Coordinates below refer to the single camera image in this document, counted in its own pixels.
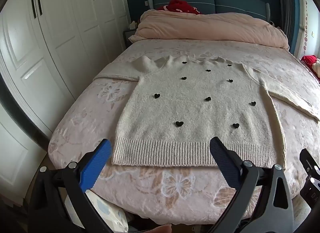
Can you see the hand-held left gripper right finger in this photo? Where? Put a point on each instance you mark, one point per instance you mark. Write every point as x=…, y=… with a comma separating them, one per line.
x=225, y=163

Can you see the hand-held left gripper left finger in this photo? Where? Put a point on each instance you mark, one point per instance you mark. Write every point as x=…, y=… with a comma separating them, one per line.
x=96, y=164

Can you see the cream sweater with black hearts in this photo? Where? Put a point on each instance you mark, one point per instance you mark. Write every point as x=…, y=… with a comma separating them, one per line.
x=195, y=113

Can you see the person's left hand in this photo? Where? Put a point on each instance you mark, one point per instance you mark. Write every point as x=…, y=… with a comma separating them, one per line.
x=160, y=229

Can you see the light patterned cloth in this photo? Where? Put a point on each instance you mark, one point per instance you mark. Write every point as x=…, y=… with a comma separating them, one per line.
x=110, y=213

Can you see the bed with pink floral bedspread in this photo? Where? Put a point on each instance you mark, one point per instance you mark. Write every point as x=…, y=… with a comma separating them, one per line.
x=155, y=190

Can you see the red plush item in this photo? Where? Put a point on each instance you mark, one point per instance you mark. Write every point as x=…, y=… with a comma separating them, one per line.
x=311, y=62

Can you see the dark nightstand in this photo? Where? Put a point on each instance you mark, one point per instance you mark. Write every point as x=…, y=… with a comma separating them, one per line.
x=129, y=38

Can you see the white wardrobe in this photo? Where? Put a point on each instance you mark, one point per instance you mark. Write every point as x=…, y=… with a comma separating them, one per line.
x=57, y=35

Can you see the pink duvet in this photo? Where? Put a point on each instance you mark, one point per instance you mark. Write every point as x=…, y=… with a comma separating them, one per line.
x=212, y=26

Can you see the tissue box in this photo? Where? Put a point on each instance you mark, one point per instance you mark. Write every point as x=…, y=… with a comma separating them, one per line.
x=132, y=25

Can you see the red cloth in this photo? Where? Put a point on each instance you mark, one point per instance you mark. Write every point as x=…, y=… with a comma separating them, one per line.
x=181, y=5

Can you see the grey curtain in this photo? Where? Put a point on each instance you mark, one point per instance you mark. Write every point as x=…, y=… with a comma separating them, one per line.
x=287, y=5

